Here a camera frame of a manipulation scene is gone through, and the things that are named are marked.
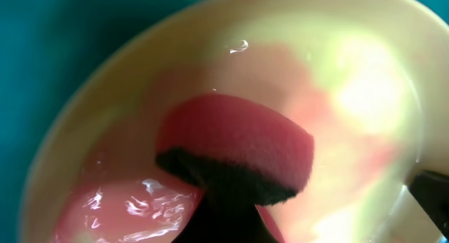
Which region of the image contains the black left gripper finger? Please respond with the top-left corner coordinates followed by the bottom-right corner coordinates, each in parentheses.
top-left (173, 187), bottom-right (281, 243)

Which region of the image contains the hourglass green red sponge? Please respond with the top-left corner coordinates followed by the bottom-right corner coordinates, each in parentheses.
top-left (155, 93), bottom-right (314, 206)

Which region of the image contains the yellow plate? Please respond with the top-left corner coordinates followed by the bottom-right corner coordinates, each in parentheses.
top-left (18, 0), bottom-right (448, 242)

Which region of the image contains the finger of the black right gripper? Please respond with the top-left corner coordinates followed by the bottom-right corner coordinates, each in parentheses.
top-left (408, 170), bottom-right (449, 238)

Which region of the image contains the teal plastic tray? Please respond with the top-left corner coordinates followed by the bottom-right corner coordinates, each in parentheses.
top-left (0, 0), bottom-right (449, 243)

